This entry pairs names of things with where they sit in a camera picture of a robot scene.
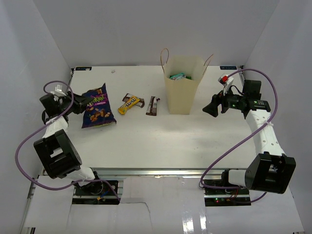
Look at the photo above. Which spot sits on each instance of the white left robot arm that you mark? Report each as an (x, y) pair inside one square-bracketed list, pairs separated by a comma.
[(55, 150)]

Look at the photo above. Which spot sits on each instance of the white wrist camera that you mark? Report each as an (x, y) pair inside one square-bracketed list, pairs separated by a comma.
[(57, 92), (227, 82)]

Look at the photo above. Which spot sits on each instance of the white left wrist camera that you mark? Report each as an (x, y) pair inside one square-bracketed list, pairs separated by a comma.
[(57, 92)]

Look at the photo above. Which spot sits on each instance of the left blue table label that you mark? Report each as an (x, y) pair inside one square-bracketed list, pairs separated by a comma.
[(88, 68)]

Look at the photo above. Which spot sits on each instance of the blue table label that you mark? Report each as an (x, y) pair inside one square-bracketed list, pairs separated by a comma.
[(228, 68), (88, 68)]

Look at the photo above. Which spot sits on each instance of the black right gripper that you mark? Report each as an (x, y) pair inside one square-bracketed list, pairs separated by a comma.
[(212, 108)]

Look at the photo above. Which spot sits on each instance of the right blue table label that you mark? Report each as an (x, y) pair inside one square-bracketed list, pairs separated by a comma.
[(228, 68)]

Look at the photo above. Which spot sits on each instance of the yellow M&M's packet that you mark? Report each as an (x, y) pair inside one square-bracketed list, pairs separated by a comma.
[(133, 100)]

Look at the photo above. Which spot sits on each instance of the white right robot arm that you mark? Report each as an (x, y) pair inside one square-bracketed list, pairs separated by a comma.
[(271, 170)]

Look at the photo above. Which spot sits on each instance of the brown Hershey's chocolate bar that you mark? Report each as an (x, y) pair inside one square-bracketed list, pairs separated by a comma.
[(152, 107)]

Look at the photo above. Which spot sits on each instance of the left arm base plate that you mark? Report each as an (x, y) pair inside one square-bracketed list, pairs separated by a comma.
[(97, 189)]

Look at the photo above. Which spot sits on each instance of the beige paper bag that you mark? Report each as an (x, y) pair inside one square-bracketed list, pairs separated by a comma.
[(181, 93)]

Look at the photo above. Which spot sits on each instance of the aluminium front rail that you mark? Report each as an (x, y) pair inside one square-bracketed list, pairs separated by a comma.
[(124, 172)]

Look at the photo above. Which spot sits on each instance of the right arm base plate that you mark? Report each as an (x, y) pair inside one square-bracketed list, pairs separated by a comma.
[(224, 197)]

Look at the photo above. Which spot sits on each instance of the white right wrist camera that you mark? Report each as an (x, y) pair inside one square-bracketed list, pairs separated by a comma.
[(227, 82)]

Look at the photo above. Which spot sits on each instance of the teal Fox's candy bag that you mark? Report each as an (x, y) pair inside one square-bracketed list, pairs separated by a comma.
[(177, 76)]

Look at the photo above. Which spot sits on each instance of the dark purple nut snack bag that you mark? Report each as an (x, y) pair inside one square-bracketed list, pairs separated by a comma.
[(98, 111)]

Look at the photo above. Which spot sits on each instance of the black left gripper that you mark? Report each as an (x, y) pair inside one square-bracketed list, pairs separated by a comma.
[(81, 100)]

